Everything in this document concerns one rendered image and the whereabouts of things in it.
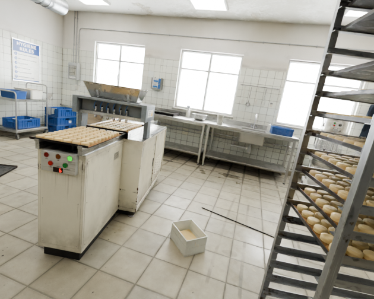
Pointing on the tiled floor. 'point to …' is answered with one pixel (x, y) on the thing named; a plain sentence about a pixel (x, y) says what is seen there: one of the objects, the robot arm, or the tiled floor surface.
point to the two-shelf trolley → (16, 114)
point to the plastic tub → (188, 237)
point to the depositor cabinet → (139, 168)
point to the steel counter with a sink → (253, 138)
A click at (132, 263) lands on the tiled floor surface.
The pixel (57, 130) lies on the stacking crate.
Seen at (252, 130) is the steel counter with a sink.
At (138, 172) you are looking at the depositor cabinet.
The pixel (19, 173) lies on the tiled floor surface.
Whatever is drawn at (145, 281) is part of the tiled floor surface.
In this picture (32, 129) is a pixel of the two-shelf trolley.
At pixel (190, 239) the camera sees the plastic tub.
